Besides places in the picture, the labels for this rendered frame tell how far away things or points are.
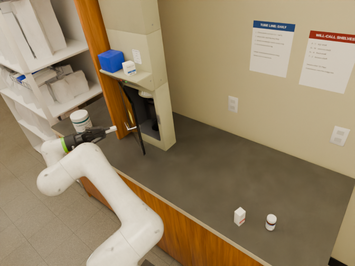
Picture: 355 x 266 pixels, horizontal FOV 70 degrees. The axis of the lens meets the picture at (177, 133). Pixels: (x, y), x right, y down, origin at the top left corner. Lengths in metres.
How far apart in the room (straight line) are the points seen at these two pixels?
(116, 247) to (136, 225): 0.09
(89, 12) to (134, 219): 1.11
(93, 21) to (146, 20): 0.37
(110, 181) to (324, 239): 0.98
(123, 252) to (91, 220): 1.78
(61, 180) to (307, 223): 1.13
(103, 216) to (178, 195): 1.36
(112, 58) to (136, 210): 0.85
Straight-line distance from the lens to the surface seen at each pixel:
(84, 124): 2.04
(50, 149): 1.55
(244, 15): 1.50
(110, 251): 0.95
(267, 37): 1.47
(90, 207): 2.82
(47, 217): 2.96
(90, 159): 1.10
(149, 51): 1.36
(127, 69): 1.41
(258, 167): 1.61
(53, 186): 1.13
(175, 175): 1.56
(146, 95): 1.57
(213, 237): 1.48
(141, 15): 1.32
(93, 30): 1.60
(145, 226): 0.95
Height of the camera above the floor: 2.09
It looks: 38 degrees down
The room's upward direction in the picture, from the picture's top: 7 degrees counter-clockwise
